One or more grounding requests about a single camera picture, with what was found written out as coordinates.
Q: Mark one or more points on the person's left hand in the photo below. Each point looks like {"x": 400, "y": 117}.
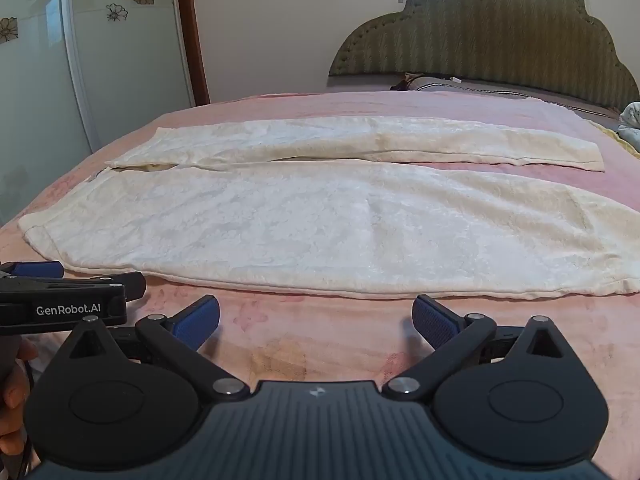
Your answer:
{"x": 12, "y": 395}

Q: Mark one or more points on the pink bed blanket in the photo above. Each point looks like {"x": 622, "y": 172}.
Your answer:
{"x": 500, "y": 320}

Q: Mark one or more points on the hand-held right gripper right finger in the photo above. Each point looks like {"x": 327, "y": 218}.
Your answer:
{"x": 435, "y": 320}

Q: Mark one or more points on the green padded headboard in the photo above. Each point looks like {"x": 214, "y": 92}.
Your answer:
{"x": 500, "y": 35}

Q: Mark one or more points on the grey pillow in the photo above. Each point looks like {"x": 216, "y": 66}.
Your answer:
{"x": 500, "y": 89}

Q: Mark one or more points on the yellow cloth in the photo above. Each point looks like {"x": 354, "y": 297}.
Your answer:
{"x": 617, "y": 135}

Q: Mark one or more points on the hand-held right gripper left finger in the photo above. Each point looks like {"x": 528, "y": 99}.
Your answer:
{"x": 197, "y": 320}

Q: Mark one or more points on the crumpled pale cloth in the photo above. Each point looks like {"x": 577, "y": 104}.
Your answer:
{"x": 631, "y": 122}

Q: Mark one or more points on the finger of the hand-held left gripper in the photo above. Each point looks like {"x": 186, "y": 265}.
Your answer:
{"x": 37, "y": 268}
{"x": 127, "y": 285}

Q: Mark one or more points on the cream white pants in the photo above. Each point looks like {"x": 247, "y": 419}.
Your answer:
{"x": 300, "y": 225}

